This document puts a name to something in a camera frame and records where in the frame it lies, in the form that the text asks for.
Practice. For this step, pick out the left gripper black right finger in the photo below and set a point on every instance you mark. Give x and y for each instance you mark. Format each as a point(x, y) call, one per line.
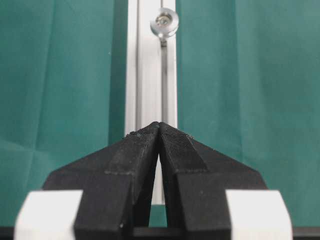
point(195, 178)

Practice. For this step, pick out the aluminium extrusion rail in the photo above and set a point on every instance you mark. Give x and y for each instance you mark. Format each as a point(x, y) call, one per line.
point(151, 68)

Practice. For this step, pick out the left silver pulley shaft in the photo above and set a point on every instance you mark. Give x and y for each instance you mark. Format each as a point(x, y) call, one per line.
point(164, 24)

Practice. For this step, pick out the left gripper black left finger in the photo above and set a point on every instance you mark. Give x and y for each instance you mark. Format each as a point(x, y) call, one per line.
point(117, 183)

